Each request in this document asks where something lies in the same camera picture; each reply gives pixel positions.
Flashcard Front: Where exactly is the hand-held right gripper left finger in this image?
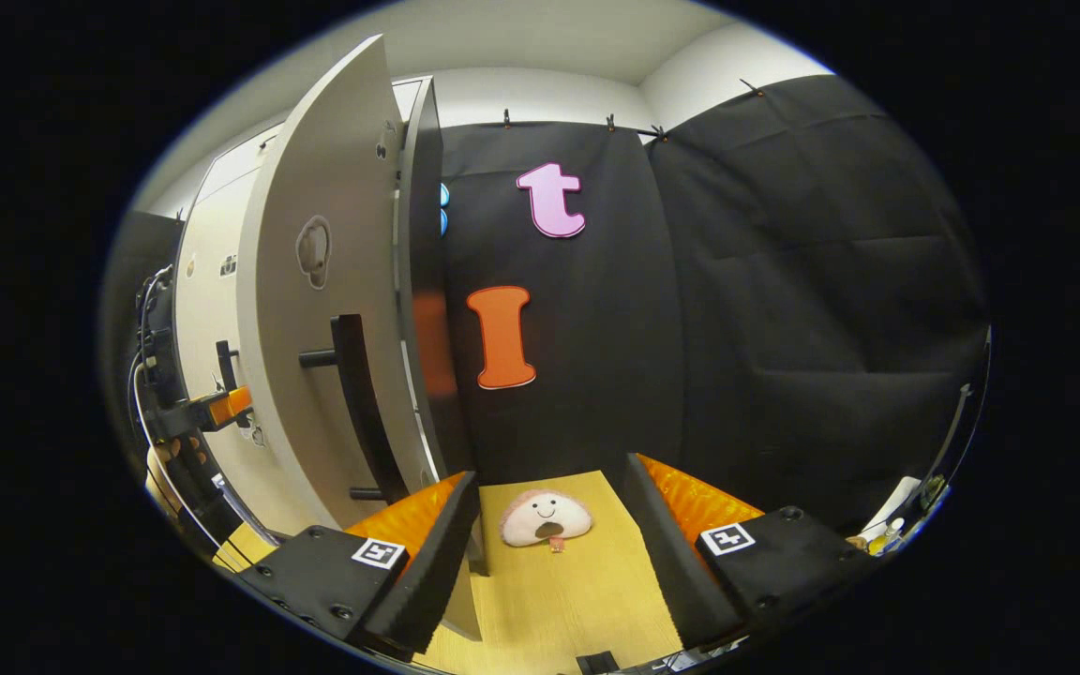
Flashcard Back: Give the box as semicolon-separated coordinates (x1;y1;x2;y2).
235;471;482;662

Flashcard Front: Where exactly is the small yellow bottle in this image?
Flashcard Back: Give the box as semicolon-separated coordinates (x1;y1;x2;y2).
868;516;908;556

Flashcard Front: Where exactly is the beige cabinet door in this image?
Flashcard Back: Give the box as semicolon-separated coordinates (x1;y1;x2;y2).
235;35;487;644
174;169;269;537

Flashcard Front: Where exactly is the beige double-door shoe cabinet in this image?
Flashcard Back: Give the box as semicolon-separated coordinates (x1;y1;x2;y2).
170;75;477;540

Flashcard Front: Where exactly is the white round plush toy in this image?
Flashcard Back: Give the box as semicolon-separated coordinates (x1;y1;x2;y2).
500;488;594;553

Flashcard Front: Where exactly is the black backdrop cloth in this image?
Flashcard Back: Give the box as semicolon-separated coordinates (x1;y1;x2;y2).
101;75;991;547

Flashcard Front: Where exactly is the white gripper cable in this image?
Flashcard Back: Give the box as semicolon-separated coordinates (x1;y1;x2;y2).
127;352;222;556

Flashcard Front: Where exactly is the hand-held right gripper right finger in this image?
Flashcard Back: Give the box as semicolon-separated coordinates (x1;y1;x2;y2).
622;453;878;657

